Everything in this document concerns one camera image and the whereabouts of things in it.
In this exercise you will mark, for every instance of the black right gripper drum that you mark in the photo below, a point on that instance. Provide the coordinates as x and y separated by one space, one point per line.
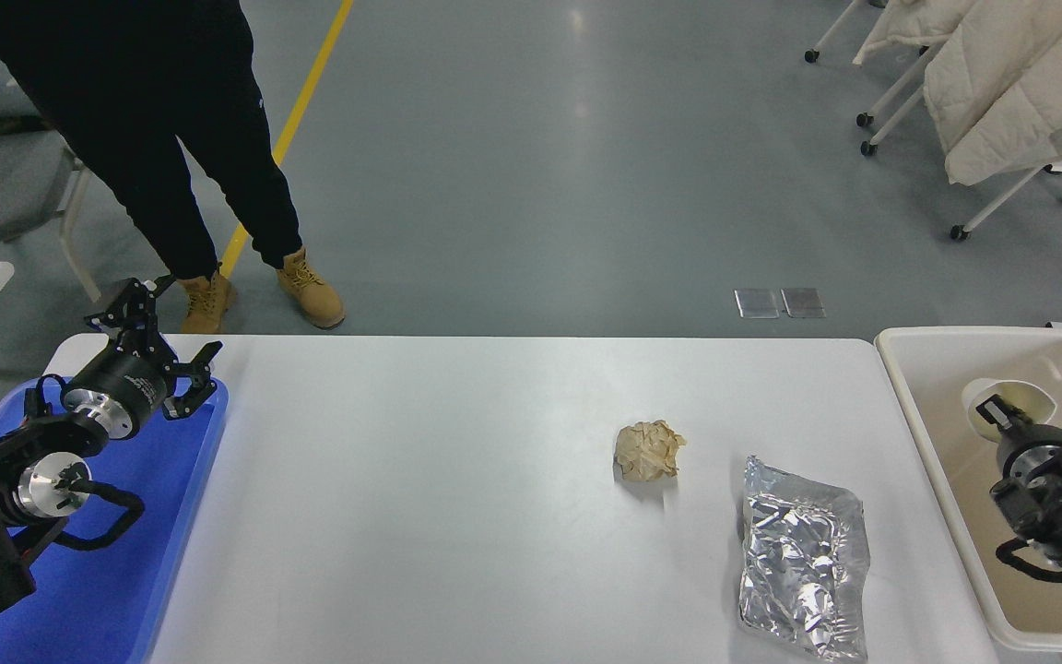
1024 433

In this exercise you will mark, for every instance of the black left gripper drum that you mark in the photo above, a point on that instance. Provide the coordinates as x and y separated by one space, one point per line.
130 378

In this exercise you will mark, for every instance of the white paper cup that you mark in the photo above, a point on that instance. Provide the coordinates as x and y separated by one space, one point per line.
1029 397

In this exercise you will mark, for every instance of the silver foil tray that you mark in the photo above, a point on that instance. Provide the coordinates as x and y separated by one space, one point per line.
803 563

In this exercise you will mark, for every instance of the tan paper ball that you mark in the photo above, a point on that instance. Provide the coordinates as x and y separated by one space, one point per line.
649 450

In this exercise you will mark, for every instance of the large pale plastic bin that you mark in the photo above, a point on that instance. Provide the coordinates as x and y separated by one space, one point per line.
937 406

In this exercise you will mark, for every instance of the person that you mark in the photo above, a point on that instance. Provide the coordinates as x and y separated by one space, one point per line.
144 111

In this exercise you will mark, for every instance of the blue plastic tray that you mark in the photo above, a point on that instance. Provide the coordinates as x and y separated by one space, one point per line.
107 590

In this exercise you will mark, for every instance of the silver floor plate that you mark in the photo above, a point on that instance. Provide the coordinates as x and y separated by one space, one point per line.
757 304
804 302

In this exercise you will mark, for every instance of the large cream quilted jacket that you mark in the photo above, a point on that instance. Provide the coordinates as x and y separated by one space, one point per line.
1031 83

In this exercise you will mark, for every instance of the small cream quilted jacket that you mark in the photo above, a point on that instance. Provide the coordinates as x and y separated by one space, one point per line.
911 23

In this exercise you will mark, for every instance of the white chair frame with casters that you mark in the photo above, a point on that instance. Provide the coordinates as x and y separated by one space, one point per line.
811 55
864 119
958 232

